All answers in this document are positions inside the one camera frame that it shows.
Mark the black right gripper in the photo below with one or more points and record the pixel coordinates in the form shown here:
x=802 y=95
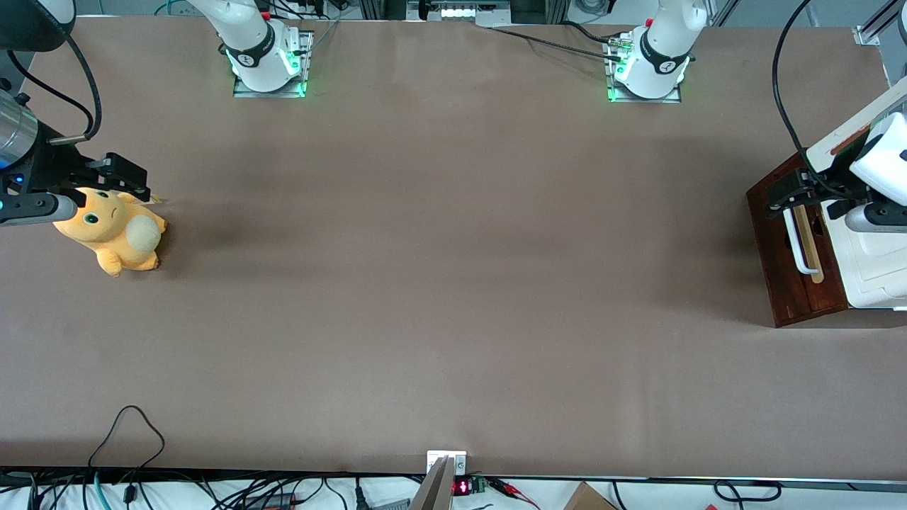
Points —
x=55 y=164

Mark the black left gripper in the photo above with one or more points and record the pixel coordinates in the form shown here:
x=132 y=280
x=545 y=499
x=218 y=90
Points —
x=824 y=183

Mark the dark wooden drawer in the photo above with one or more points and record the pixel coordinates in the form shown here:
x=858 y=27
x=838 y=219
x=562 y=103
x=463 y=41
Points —
x=772 y=269

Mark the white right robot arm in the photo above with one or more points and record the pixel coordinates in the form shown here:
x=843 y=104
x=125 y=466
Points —
x=248 y=42

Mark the white drawer cabinet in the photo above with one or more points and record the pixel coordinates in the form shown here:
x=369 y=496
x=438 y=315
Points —
x=879 y=276

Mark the orange plush toy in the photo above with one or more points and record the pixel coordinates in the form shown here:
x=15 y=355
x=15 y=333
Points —
x=134 y=237

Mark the black power adapter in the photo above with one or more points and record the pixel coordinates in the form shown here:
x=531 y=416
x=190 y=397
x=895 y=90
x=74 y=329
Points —
x=273 y=500

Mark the brown cardboard piece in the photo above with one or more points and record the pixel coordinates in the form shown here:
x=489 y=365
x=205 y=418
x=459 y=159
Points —
x=588 y=499

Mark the white lit power strip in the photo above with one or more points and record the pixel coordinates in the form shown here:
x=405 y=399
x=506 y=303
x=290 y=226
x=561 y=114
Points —
x=460 y=10

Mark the black power plug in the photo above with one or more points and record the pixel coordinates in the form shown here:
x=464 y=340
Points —
x=360 y=499

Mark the red clip test leads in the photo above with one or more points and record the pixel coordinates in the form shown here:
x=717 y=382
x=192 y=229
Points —
x=506 y=486

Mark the red LED display module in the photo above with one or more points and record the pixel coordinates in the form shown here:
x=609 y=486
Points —
x=464 y=486

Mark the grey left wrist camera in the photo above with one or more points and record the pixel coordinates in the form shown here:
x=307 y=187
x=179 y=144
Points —
x=879 y=218

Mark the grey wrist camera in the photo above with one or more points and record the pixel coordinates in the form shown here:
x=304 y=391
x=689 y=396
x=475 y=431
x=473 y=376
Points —
x=35 y=207
x=879 y=218

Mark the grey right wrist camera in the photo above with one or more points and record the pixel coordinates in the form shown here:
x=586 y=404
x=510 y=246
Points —
x=35 y=207

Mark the aluminium frame profile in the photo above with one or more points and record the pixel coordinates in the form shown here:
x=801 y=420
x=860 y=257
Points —
x=875 y=28

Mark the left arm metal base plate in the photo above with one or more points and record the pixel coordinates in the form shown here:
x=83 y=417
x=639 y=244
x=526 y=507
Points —
x=638 y=100

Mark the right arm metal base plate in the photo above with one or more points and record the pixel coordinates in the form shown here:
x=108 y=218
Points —
x=307 y=64

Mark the white metal bracket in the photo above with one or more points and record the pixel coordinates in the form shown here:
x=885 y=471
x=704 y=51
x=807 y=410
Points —
x=457 y=460

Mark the grey wedge-shaped mount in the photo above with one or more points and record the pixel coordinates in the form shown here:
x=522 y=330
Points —
x=432 y=492

